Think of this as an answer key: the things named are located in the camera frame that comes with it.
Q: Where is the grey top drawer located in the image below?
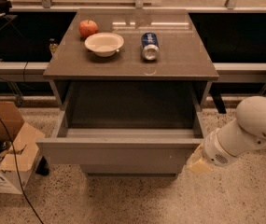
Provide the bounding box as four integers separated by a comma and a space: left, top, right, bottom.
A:
37, 112, 205, 166

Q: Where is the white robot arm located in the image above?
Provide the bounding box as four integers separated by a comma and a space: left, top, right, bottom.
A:
187, 96, 266, 174

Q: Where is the grey drawer cabinet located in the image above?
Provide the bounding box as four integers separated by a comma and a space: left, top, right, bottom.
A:
44, 8, 218, 177

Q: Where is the blue soda can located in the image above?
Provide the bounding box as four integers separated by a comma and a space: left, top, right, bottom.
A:
141, 32, 160, 61

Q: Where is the white ceramic bowl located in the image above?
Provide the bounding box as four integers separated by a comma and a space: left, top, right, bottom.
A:
85, 33, 124, 57

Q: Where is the cardboard box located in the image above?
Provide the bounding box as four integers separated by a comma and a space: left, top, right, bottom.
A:
0, 101, 45, 194

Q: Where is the red apple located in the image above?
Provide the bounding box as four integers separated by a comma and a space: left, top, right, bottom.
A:
78, 20, 98, 38

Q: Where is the black cable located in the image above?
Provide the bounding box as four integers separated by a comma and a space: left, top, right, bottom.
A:
0, 93, 45, 224

